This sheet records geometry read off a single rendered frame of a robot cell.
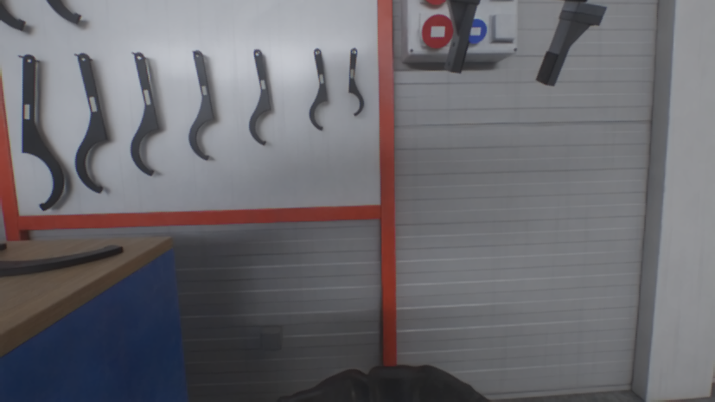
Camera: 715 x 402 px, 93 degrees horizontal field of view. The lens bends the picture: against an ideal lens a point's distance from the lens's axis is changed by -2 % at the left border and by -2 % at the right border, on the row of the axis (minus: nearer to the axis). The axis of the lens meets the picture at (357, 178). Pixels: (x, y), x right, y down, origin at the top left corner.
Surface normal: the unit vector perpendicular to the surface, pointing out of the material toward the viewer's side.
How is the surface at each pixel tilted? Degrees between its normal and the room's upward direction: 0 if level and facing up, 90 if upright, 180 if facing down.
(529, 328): 90
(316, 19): 90
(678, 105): 90
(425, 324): 90
